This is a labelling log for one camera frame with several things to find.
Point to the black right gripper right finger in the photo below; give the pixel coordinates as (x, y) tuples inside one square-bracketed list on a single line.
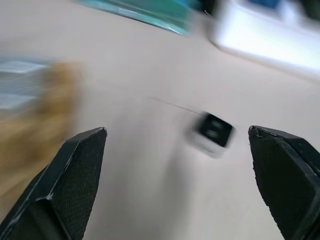
[(282, 175)]

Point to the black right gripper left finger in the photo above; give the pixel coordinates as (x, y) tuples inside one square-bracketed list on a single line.
[(62, 190)]

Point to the brown cardboard divider tray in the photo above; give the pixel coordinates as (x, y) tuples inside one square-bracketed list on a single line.
[(40, 117)]

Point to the white plastic box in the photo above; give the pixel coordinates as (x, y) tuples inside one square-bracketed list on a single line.
[(265, 35)]

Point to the teal green mat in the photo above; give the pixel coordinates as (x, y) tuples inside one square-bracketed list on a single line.
[(140, 13)]

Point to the small black and white camera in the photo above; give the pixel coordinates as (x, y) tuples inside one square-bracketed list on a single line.
[(212, 136)]

